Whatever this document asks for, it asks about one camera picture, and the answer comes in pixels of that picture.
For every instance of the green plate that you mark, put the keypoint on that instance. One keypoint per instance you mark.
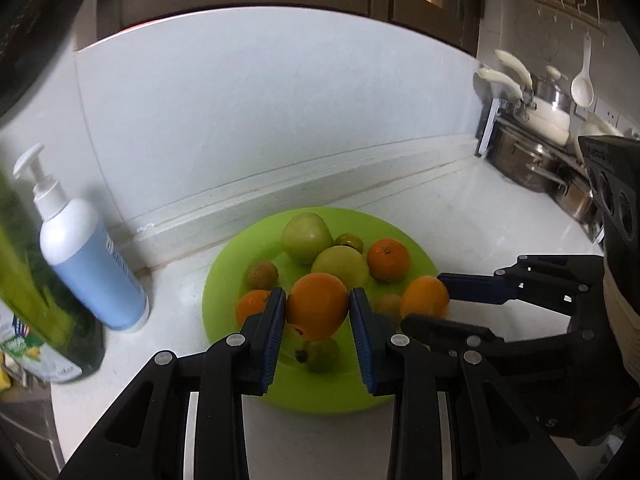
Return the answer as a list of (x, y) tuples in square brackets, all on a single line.
[(230, 280)]

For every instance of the small orange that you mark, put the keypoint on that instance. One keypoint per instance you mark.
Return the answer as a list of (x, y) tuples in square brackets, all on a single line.
[(250, 305), (425, 299)]

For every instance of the yellowish green apple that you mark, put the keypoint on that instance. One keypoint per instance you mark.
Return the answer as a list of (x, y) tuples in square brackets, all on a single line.
[(340, 267)]

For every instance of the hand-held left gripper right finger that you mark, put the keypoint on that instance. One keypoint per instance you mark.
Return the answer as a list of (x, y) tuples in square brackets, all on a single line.
[(361, 345)]

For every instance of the large orange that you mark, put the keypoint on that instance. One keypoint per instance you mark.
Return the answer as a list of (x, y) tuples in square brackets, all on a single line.
[(317, 312)]

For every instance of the small steel pot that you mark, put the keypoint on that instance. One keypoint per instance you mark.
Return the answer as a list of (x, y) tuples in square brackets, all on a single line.
[(575, 200)]

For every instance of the steel pots on rack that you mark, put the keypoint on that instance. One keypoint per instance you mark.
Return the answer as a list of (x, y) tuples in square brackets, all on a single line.
[(487, 130)]

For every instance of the white ceramic kettle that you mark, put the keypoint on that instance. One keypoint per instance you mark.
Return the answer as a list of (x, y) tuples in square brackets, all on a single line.
[(597, 125)]

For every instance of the small green fruit with stem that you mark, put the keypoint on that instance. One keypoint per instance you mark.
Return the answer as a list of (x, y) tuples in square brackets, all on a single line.
[(322, 355)]

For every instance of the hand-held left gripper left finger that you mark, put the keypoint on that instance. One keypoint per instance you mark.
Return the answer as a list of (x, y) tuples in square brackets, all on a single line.
[(272, 345)]

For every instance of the small brownish fruit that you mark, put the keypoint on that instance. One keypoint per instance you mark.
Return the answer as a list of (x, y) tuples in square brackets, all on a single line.
[(389, 305), (262, 274)]

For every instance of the white wall sockets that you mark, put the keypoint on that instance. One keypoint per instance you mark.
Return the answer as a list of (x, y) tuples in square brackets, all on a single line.
[(607, 110)]

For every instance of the medium mandarin orange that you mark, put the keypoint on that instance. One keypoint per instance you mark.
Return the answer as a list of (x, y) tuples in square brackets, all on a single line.
[(388, 259)]

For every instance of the white ladle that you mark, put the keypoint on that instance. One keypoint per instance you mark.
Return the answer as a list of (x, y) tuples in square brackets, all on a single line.
[(582, 87)]

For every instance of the green dish soap bottle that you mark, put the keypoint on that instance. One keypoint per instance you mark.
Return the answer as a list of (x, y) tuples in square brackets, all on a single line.
[(35, 285)]

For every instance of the white blue pump bottle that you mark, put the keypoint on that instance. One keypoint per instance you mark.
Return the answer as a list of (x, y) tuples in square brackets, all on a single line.
[(85, 260)]

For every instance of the wooden wall hook rack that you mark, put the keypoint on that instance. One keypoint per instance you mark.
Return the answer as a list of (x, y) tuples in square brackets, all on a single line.
[(570, 10)]

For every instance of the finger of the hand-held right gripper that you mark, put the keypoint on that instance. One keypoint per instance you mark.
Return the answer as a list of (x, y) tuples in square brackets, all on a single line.
[(450, 330), (475, 287)]

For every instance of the small greenish brown fruit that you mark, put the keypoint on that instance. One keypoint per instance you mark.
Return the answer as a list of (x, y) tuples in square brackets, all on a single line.
[(350, 241)]

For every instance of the large steel pot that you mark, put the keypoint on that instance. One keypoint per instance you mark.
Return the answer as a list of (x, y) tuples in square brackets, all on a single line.
[(520, 155)]

